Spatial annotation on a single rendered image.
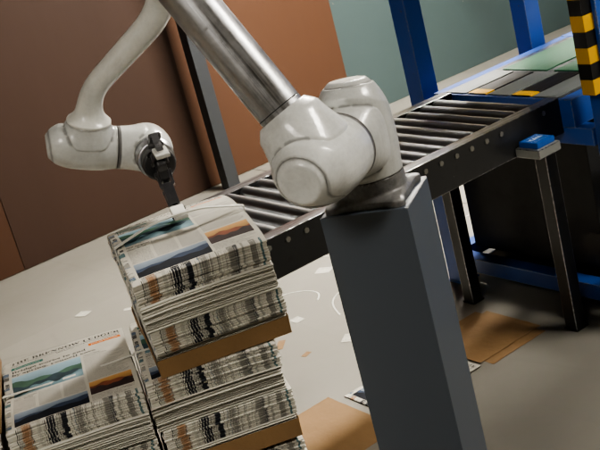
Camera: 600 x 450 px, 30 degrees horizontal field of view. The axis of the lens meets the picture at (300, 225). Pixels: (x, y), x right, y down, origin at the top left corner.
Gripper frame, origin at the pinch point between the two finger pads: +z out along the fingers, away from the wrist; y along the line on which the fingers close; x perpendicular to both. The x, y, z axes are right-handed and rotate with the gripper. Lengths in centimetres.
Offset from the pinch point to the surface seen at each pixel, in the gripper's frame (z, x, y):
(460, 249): -136, -106, 102
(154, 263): 14.8, 8.7, 9.9
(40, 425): 19, 40, 34
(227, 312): 19.3, -2.0, 23.2
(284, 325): 18.2, -12.8, 30.6
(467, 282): -135, -106, 115
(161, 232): 0.2, 5.0, 9.3
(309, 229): -57, -37, 43
